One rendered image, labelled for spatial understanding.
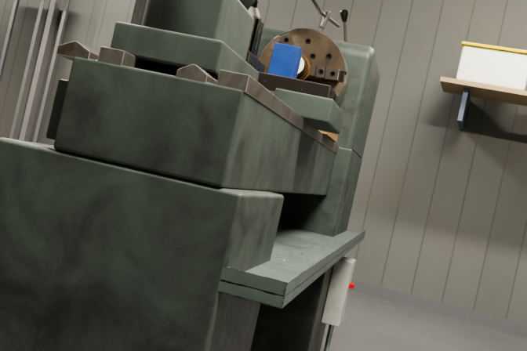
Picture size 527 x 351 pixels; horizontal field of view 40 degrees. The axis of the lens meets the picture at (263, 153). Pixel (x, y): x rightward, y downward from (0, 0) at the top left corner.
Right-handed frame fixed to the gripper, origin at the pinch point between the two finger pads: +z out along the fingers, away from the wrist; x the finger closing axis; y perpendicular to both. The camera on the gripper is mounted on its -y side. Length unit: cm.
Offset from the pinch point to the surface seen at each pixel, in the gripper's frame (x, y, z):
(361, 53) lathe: 8.4, -26.8, 15.5
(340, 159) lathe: -1, -26, 54
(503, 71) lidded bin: 87, -237, -10
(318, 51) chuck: -5.3, -11.1, 16.8
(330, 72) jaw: -1.2, -7.2, 25.3
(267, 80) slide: -12, 52, 37
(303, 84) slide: -3, 52, 39
